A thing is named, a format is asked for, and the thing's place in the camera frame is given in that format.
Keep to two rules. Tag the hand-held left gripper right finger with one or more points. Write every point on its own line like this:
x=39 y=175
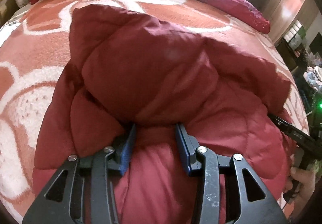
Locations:
x=181 y=148

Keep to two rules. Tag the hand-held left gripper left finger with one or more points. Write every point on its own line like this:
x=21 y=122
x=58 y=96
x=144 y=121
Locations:
x=127 y=151

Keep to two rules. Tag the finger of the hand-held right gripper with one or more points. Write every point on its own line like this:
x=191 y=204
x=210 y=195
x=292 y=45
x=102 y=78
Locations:
x=281 y=124

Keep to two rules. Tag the red quilted jacket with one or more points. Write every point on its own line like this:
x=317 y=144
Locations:
x=161 y=75

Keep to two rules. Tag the wooden wardrobe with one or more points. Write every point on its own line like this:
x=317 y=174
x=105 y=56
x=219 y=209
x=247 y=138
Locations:
x=289 y=5

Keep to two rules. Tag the orange and white blanket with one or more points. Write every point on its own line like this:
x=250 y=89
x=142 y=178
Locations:
x=32 y=68

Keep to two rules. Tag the person's right hand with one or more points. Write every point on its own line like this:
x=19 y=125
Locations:
x=305 y=183

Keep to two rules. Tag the pale blue toy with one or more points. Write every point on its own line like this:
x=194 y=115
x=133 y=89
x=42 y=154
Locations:
x=312 y=76

